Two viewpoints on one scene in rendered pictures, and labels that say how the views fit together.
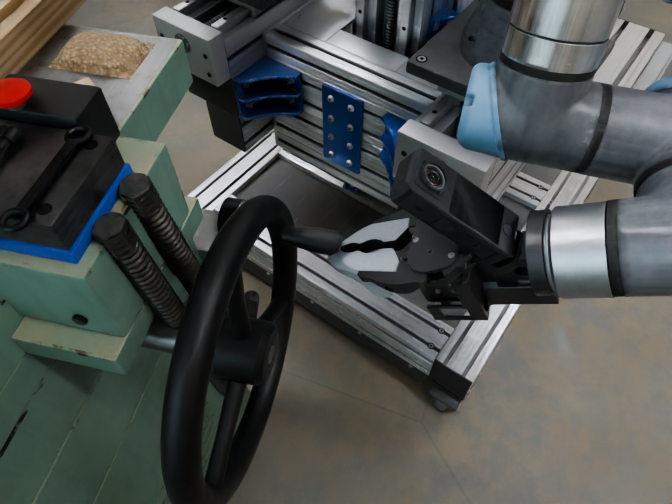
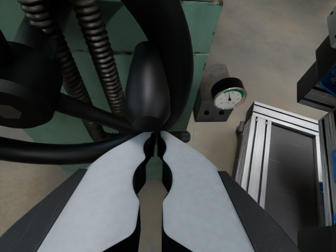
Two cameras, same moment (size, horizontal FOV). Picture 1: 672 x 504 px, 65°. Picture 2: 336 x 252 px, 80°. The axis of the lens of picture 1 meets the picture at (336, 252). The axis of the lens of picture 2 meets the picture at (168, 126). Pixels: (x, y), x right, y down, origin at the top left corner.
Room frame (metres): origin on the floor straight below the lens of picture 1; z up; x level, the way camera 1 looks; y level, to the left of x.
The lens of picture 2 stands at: (0.29, -0.06, 0.94)
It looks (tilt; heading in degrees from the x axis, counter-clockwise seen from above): 57 degrees down; 67
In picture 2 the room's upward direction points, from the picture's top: 8 degrees clockwise
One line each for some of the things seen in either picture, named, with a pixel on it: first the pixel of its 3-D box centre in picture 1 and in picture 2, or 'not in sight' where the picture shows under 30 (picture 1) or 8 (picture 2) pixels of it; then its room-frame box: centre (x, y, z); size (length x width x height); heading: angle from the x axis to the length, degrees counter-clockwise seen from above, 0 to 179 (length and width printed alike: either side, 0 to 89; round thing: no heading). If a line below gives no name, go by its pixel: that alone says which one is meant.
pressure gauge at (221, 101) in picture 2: (232, 222); (226, 95); (0.50, 0.15, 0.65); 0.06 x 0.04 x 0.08; 167
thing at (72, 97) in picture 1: (39, 158); not in sight; (0.28, 0.22, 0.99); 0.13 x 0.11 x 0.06; 167
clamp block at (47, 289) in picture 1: (72, 225); not in sight; (0.28, 0.22, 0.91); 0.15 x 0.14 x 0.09; 167
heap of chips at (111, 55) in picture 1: (100, 48); not in sight; (0.54, 0.27, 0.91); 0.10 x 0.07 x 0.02; 77
